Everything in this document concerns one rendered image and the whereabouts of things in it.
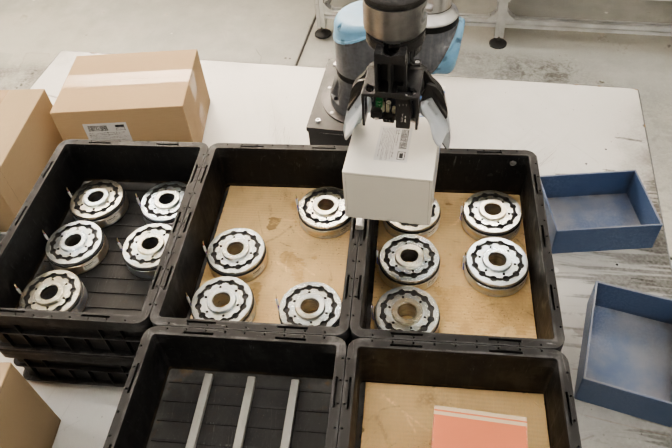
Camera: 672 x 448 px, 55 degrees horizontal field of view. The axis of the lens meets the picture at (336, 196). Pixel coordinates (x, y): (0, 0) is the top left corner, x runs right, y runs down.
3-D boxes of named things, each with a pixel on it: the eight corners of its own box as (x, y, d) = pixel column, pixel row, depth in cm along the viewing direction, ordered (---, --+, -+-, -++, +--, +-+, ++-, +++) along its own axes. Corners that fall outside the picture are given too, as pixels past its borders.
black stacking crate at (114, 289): (83, 182, 134) (63, 141, 126) (221, 186, 131) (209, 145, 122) (-5, 352, 107) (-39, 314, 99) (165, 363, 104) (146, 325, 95)
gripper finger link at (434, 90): (426, 128, 88) (390, 83, 84) (427, 119, 89) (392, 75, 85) (456, 115, 86) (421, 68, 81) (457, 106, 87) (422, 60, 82)
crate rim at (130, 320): (65, 147, 127) (61, 138, 125) (212, 151, 124) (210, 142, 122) (-34, 321, 100) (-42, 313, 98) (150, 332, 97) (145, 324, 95)
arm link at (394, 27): (367, -23, 77) (436, -21, 75) (369, 11, 80) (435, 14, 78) (356, 11, 72) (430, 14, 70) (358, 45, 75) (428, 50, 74)
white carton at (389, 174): (368, 125, 105) (366, 80, 98) (442, 131, 103) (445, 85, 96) (345, 216, 92) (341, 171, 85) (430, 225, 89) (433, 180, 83)
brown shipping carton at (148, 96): (75, 164, 154) (49, 113, 143) (98, 106, 169) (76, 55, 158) (198, 158, 153) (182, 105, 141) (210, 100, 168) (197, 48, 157)
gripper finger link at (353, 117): (322, 151, 89) (357, 111, 83) (331, 123, 93) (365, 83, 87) (341, 161, 90) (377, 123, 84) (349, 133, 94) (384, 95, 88)
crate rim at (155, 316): (213, 151, 124) (210, 142, 122) (368, 155, 120) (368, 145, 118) (150, 333, 97) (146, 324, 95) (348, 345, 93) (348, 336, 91)
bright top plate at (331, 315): (287, 280, 108) (287, 278, 107) (346, 287, 106) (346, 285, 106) (272, 332, 101) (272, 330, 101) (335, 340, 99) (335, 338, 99)
